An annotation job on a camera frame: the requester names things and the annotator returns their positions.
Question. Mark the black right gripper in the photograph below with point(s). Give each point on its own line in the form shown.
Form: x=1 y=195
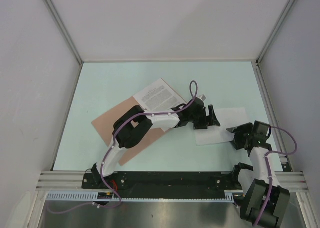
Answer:
x=236 y=142

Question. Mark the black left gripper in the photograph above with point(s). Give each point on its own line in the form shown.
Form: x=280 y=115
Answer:
x=206 y=121

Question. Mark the white paper sheet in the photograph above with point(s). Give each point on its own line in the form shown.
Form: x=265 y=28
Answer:
x=228 y=117

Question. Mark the printed text paper sheet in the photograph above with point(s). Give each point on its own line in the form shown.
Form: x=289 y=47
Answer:
x=158 y=96

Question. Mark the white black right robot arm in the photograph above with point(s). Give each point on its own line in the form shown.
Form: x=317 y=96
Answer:
x=265 y=200

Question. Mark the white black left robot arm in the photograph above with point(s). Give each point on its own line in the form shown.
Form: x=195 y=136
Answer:
x=174 y=118

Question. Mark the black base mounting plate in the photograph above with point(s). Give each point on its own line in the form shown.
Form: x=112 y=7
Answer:
x=127 y=179

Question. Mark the aluminium right side rail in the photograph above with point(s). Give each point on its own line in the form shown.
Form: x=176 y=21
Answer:
x=276 y=134

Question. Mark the aluminium front frame rail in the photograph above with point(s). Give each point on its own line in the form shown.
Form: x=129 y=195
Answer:
x=72 y=181

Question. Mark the slotted grey cable duct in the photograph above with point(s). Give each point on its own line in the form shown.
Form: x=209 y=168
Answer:
x=98 y=197

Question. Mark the aluminium right corner post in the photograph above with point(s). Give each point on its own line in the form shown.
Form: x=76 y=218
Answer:
x=279 y=23

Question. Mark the aluminium corner post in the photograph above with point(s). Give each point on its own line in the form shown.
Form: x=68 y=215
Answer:
x=279 y=23
x=63 y=30

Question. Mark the aluminium left corner post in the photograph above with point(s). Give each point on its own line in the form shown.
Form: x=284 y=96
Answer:
x=63 y=30

